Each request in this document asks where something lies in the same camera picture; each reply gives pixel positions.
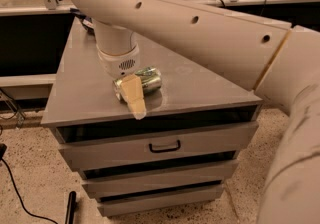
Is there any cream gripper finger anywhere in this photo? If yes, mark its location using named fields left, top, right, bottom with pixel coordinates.
left=120, top=74, right=146, bottom=120

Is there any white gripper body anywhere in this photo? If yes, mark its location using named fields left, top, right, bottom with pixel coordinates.
left=98, top=45, right=140, bottom=78

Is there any green soda can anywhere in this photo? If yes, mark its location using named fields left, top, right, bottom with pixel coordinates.
left=113, top=66, right=162, bottom=101

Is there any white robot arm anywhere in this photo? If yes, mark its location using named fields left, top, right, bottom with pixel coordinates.
left=72, top=0, right=320, bottom=224

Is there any blue chip bag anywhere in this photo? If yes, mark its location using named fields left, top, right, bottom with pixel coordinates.
left=70, top=8, right=94, bottom=35

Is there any grey drawer cabinet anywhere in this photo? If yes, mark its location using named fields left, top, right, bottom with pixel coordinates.
left=40, top=4, right=264, bottom=218

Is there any top grey drawer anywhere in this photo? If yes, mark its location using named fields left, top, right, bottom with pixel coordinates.
left=59, top=121, right=258, bottom=171

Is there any grey drawer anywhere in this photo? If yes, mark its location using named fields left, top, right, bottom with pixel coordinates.
left=82, top=160, right=238, bottom=200
left=59, top=121, right=258, bottom=171
left=98, top=184, right=223, bottom=217

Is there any middle grey drawer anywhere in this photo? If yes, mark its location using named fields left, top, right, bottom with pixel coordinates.
left=82, top=160, right=238, bottom=200

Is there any bottom grey drawer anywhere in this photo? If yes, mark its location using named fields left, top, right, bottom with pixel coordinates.
left=98, top=184, right=223, bottom=217

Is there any black stand leg bottom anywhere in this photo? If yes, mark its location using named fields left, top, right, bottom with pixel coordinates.
left=65, top=191, right=76, bottom=224

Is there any black drawer handle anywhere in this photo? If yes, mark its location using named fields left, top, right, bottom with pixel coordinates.
left=148, top=140, right=181, bottom=154

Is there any black floor cable left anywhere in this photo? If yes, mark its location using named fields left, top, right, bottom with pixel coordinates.
left=0, top=143, right=60, bottom=224

